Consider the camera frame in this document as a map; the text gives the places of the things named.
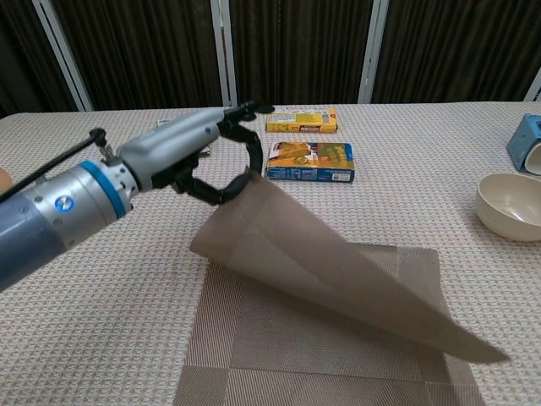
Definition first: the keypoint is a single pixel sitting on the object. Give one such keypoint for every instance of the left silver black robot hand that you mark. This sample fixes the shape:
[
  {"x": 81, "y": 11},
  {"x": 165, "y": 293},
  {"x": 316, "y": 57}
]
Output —
[{"x": 173, "y": 144}]

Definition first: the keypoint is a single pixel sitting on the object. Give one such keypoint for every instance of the brown woven placemat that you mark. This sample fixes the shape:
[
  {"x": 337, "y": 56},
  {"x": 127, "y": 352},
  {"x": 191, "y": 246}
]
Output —
[{"x": 304, "y": 270}]

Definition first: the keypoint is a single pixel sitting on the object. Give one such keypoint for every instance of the beige bowl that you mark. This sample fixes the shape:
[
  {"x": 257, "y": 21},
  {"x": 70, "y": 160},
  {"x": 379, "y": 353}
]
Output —
[{"x": 503, "y": 211}]

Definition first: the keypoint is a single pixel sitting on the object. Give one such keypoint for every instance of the white picture card box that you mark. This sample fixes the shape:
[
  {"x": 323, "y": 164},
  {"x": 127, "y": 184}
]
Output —
[{"x": 164, "y": 123}]

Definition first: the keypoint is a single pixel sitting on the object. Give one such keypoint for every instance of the black pleated curtain panel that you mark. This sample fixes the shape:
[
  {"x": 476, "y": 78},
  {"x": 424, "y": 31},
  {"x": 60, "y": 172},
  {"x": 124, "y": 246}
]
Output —
[
  {"x": 143, "y": 51},
  {"x": 25, "y": 55},
  {"x": 456, "y": 46},
  {"x": 300, "y": 51}
]

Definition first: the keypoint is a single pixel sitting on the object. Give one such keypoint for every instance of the yellow snack box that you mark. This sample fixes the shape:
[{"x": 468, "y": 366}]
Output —
[{"x": 304, "y": 122}]

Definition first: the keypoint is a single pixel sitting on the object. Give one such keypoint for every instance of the orange blue snack box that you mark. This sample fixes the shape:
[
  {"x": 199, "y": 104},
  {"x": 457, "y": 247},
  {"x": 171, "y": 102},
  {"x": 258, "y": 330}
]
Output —
[{"x": 308, "y": 162}]

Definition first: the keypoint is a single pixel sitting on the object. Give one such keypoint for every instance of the brown egg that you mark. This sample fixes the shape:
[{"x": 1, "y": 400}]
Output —
[{"x": 3, "y": 177}]

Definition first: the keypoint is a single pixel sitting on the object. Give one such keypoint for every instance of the beige woven tablecloth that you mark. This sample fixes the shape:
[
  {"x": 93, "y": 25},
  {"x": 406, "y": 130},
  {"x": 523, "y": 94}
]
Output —
[{"x": 105, "y": 338}]

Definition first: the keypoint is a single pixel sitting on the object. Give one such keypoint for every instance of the blue cardboard box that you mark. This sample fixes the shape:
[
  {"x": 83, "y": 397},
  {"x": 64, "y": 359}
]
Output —
[{"x": 522, "y": 137}]

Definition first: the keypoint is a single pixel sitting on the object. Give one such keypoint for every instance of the white cup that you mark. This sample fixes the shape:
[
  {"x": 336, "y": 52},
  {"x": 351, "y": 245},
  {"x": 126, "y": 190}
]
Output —
[{"x": 534, "y": 160}]

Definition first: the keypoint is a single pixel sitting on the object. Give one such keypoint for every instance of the silver partition frame post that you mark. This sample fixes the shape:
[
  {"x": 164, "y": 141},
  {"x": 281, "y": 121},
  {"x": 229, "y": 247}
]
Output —
[
  {"x": 63, "y": 55},
  {"x": 224, "y": 53},
  {"x": 534, "y": 89},
  {"x": 373, "y": 51}
]

